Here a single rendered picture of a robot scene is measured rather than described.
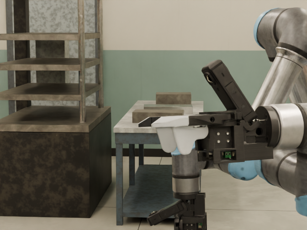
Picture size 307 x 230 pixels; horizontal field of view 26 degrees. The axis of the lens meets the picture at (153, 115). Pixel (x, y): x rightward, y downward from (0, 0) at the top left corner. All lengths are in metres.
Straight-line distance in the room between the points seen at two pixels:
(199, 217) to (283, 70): 0.45
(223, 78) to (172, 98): 5.56
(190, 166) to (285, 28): 0.44
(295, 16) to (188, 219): 0.61
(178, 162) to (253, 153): 0.73
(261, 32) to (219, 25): 6.09
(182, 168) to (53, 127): 3.80
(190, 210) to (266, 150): 0.77
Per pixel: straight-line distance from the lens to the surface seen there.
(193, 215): 1.83
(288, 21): 1.78
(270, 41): 1.86
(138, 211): 5.43
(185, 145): 1.00
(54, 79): 6.84
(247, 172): 1.70
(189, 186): 1.80
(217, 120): 1.01
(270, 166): 1.24
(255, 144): 1.08
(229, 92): 1.06
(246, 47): 7.99
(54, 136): 5.54
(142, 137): 5.23
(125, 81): 8.06
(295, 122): 1.09
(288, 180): 1.18
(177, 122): 0.99
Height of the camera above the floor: 1.60
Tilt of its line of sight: 8 degrees down
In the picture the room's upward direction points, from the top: straight up
